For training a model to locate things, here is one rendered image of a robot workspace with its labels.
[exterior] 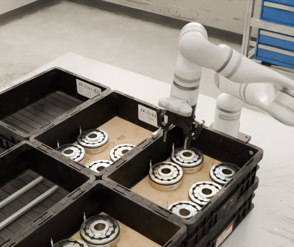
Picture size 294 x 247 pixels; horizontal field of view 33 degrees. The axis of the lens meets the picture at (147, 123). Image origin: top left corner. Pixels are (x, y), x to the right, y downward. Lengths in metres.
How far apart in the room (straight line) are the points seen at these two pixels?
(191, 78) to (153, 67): 2.75
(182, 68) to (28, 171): 0.62
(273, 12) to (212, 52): 2.13
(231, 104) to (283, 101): 0.45
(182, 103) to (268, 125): 0.82
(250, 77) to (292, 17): 2.04
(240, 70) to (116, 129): 0.63
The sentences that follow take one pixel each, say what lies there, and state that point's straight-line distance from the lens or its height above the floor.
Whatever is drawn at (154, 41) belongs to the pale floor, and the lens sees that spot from 4.44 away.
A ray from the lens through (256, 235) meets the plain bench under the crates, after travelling 1.54.
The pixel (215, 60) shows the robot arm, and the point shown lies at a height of 1.26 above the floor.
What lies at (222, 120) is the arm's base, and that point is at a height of 0.84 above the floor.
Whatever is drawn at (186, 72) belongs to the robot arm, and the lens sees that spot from 1.22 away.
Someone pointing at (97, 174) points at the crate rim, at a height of 0.93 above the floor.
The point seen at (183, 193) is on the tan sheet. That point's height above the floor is 0.83.
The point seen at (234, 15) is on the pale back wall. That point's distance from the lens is 4.41.
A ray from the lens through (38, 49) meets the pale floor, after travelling 4.40.
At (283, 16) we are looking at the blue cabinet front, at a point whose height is 0.66.
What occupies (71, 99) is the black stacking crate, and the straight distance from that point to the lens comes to 1.91.
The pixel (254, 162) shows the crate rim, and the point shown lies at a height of 0.92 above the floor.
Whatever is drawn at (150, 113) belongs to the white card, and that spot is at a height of 0.90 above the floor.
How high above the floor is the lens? 1.78
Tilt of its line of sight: 33 degrees down
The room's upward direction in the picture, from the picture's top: straight up
